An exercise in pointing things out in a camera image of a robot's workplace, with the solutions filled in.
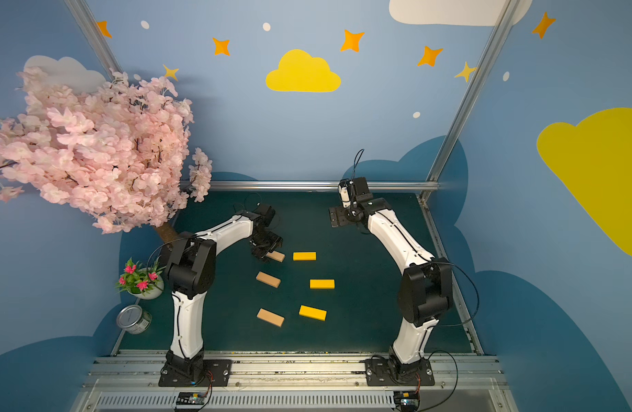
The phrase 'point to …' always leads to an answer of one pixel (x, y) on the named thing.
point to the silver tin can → (134, 319)
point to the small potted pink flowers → (142, 281)
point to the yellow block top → (306, 256)
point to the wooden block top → (276, 255)
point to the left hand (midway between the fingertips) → (280, 248)
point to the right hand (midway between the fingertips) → (348, 210)
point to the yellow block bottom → (312, 312)
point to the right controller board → (407, 401)
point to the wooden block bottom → (270, 318)
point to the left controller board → (191, 400)
